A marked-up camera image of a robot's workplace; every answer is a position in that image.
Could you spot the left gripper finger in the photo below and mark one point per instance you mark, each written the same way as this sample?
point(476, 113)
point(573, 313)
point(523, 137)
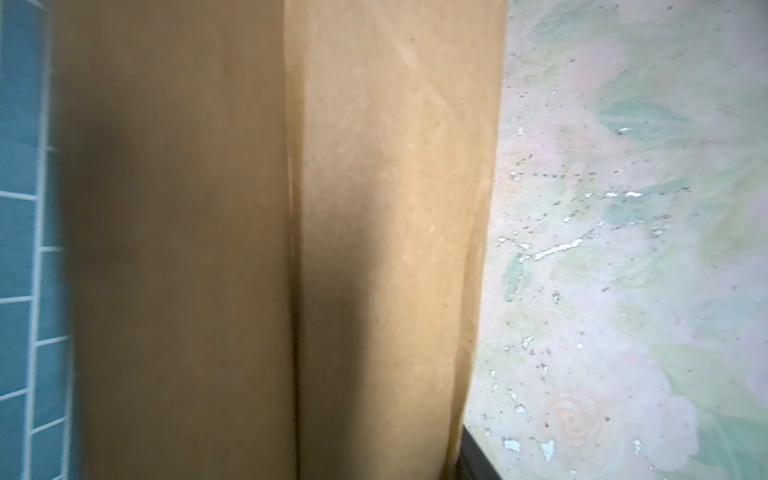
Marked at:
point(472, 463)

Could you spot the brown cardboard box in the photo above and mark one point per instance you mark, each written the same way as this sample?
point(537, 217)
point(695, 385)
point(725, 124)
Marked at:
point(275, 216)

